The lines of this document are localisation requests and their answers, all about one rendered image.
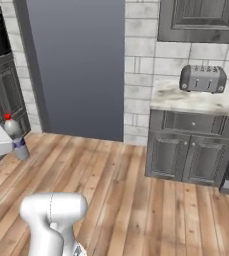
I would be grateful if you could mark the grey four-slot toaster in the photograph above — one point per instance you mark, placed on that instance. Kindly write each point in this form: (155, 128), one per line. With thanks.
(202, 80)

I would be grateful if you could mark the clear water bottle red cap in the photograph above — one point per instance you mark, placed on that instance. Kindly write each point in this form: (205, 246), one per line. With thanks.
(20, 151)

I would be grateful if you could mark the dark grey tall cabinet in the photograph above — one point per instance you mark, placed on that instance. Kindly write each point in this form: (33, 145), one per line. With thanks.
(6, 90)

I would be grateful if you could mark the dark grey base cupboard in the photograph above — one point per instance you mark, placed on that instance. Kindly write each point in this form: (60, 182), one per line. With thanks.
(186, 156)

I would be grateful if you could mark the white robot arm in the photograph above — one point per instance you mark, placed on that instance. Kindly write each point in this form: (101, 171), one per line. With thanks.
(52, 216)

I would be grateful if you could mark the dark grey wall cupboard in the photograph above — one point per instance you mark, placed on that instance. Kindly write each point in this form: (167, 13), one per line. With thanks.
(201, 20)

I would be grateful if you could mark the grey fridge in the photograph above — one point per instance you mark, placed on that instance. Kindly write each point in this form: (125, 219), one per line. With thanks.
(82, 66)

